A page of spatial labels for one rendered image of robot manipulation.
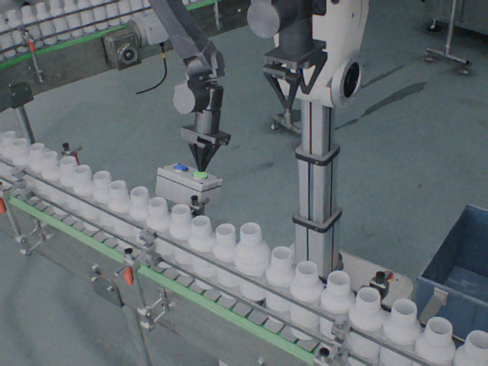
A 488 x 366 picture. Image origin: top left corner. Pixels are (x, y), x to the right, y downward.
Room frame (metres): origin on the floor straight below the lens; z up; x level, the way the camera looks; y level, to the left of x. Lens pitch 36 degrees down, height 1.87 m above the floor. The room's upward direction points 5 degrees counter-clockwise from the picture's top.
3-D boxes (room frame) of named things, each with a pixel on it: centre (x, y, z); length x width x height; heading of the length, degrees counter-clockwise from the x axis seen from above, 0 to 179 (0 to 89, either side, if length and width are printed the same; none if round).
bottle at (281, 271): (0.76, -0.06, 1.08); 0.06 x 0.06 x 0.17
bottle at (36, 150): (1.21, 0.50, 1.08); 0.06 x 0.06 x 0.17
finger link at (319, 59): (0.92, -0.12, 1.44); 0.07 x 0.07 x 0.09; 50
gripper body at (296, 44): (0.91, -0.11, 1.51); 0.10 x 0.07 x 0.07; 140
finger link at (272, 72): (0.89, -0.10, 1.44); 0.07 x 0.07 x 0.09; 50
